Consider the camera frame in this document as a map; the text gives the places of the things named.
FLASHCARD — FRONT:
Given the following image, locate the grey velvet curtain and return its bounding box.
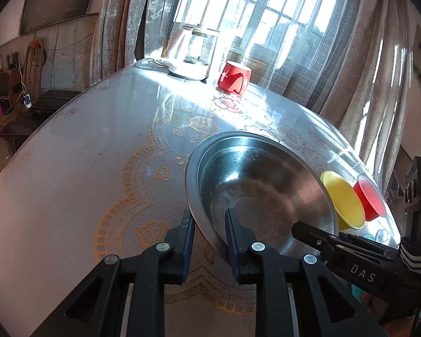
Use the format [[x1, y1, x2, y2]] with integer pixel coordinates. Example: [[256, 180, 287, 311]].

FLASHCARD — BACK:
[[89, 0, 187, 85]]

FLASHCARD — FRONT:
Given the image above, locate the folded rattan chair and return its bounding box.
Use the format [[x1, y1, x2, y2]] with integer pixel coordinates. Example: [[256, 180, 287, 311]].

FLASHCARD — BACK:
[[24, 40, 49, 106]]

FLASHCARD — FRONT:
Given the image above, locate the barred window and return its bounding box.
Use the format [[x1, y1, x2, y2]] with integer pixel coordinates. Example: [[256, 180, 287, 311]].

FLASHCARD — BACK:
[[168, 0, 351, 78]]

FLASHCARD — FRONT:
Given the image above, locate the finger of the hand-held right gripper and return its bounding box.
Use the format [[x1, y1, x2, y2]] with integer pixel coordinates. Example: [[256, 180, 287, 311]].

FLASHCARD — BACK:
[[338, 231, 402, 258], [291, 221, 342, 258]]

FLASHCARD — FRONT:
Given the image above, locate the stainless steel bowl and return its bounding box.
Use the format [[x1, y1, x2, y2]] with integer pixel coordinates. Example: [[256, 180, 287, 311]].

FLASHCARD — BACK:
[[185, 131, 339, 266]]

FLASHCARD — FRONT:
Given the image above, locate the dark low table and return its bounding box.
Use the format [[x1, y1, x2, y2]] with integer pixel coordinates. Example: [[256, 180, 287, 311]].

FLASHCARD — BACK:
[[0, 89, 82, 150]]

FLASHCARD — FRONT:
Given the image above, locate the red plastic bowl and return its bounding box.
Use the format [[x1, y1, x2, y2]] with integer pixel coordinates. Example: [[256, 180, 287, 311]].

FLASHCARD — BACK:
[[353, 175, 388, 221]]

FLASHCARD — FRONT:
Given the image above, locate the red mug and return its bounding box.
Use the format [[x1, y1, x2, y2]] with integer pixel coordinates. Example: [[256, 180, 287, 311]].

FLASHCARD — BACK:
[[216, 61, 252, 96]]

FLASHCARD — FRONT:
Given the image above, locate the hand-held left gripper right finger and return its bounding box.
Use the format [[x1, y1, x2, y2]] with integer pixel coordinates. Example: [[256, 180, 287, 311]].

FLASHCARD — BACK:
[[225, 208, 390, 337]]

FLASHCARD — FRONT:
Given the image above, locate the beige velvet curtain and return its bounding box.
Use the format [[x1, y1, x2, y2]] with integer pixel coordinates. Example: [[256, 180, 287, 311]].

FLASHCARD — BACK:
[[302, 0, 417, 199]]

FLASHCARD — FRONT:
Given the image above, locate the sheer white curtain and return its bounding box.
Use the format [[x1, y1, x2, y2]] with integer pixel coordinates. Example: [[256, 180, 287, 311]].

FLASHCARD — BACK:
[[166, 0, 359, 108]]

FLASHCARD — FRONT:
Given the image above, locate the teal plastic plate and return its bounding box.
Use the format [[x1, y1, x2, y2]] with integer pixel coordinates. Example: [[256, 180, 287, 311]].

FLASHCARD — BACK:
[[351, 233, 377, 308]]

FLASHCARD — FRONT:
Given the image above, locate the white glass electric kettle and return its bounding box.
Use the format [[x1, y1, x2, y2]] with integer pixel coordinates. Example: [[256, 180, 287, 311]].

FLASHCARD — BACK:
[[156, 24, 220, 81]]

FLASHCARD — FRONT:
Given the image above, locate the yellow plastic bowl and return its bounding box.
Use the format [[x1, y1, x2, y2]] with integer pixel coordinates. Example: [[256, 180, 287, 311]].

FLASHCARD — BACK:
[[319, 170, 367, 232]]

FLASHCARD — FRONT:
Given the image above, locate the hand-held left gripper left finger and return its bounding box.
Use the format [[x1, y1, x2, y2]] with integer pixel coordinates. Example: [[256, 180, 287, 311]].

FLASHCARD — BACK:
[[31, 210, 196, 337]]

